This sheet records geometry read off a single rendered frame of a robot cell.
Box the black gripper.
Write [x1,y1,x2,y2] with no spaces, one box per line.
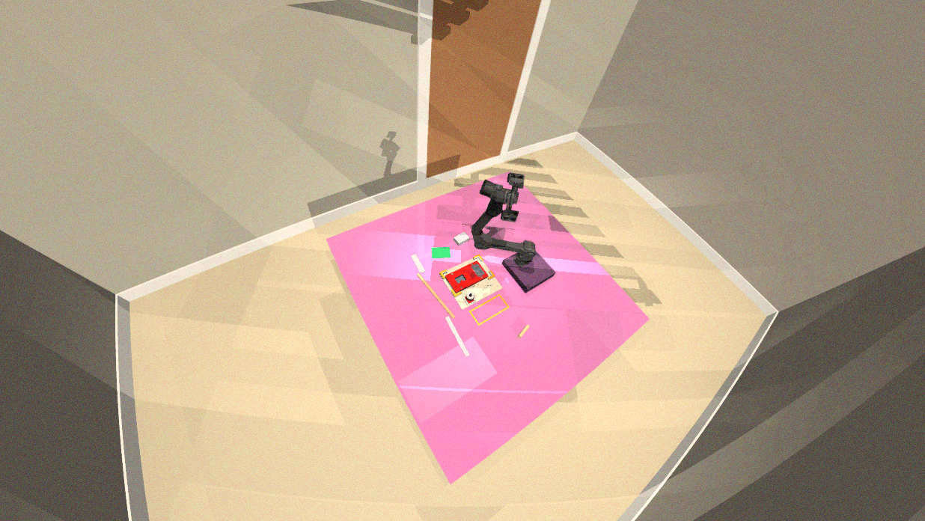
[501,173,525,222]

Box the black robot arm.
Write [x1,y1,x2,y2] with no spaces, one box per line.
[471,179,536,267]

